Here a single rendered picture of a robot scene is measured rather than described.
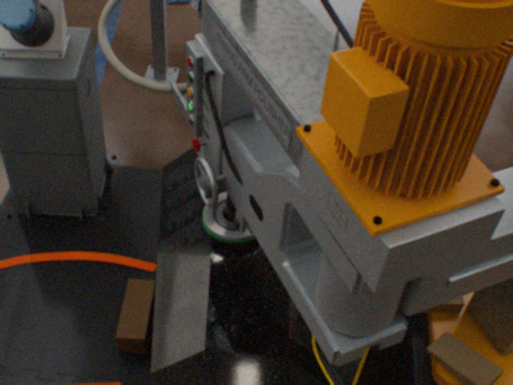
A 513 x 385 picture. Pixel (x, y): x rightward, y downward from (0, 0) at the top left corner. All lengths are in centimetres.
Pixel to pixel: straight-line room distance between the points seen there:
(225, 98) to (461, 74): 85
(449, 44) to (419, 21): 5
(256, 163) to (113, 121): 235
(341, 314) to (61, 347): 171
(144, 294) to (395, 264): 188
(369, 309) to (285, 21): 69
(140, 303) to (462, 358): 140
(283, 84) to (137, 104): 269
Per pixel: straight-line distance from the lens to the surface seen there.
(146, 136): 380
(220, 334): 199
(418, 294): 150
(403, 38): 99
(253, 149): 167
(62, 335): 297
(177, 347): 207
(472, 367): 207
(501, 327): 212
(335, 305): 145
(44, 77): 285
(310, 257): 164
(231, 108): 174
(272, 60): 145
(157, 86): 234
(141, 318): 283
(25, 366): 293
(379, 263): 114
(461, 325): 219
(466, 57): 100
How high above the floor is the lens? 249
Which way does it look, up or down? 46 degrees down
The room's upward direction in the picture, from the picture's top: 5 degrees clockwise
